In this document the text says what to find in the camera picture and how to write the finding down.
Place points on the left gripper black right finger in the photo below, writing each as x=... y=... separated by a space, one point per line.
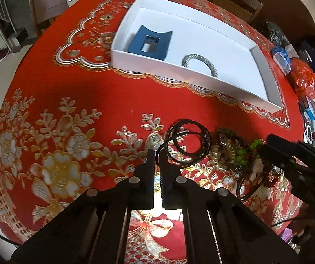
x=181 y=193

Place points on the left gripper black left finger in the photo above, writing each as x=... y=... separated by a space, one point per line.
x=114 y=209

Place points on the orange plastic bag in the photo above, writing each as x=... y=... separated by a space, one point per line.
x=302 y=78

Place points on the red floral tablecloth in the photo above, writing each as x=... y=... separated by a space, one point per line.
x=69 y=121

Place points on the blue white tissue pack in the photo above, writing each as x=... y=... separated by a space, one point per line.
x=282 y=57

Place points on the black plastic bag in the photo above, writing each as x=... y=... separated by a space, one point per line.
x=274 y=34

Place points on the white shallow tray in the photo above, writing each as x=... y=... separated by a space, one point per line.
x=203 y=51

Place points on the dark round table top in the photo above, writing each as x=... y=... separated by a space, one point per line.
x=292 y=17

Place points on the wooden chair with jacket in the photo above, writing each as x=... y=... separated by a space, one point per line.
x=43 y=12

